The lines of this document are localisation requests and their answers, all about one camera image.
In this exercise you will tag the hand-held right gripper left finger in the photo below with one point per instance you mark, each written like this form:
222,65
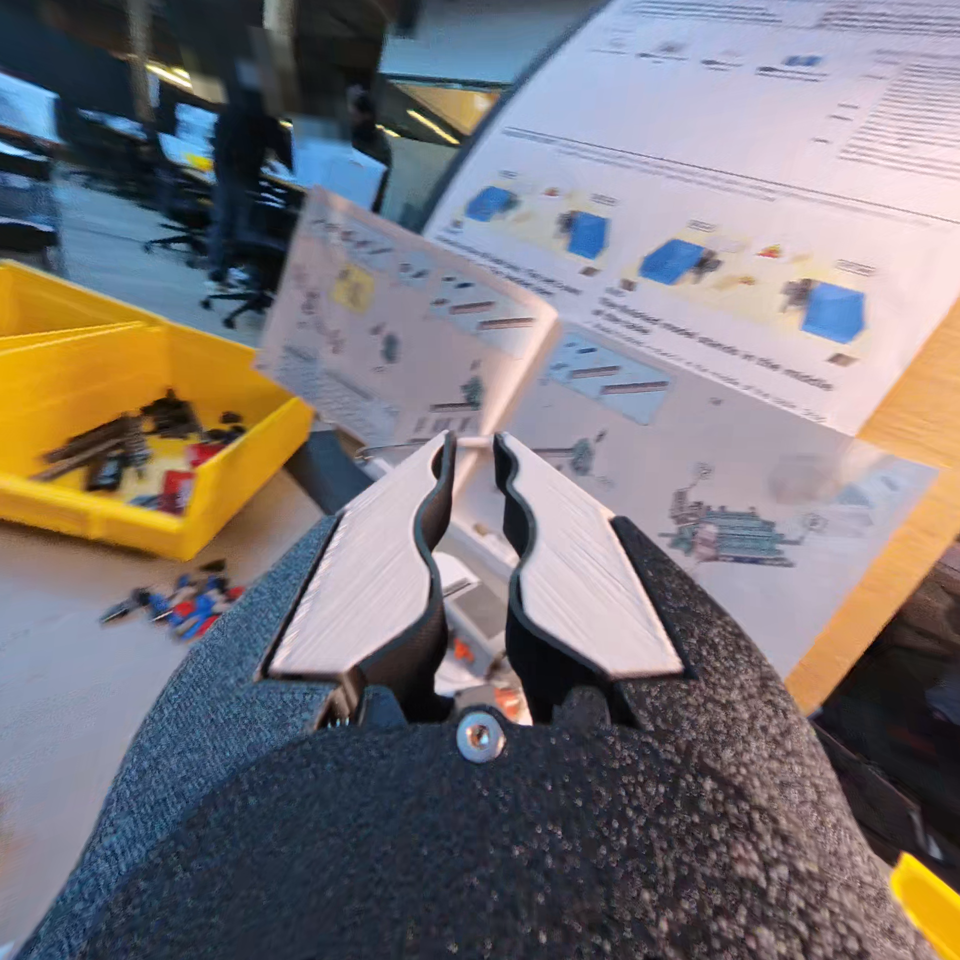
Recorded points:
360,585

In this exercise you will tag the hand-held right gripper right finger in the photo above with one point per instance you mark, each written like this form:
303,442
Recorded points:
592,592

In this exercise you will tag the grey desk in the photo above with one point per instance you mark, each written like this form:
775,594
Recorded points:
60,675

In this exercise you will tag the grey motor block, orange part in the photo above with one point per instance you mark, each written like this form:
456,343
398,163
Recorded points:
472,611

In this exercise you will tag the white metal stand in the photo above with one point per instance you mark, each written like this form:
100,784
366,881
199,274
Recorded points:
472,495

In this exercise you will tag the yellow printed toy box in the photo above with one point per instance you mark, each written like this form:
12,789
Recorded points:
247,465

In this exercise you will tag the pile of colourful toy pieces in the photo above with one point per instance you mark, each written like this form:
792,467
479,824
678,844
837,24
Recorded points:
187,600

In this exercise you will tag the open toy instruction booklet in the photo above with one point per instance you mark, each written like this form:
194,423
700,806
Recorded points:
360,337

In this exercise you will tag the pile of black red parts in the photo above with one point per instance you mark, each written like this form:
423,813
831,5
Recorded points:
120,450

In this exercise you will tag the black office chair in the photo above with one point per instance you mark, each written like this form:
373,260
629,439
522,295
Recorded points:
247,300
176,225

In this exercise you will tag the black printed toy box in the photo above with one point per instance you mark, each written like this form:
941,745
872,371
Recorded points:
900,675

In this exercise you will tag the yellow plastic bin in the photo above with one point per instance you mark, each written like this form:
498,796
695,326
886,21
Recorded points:
60,300
930,907

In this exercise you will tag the white printed instruction sheet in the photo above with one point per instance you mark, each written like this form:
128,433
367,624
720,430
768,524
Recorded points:
712,150

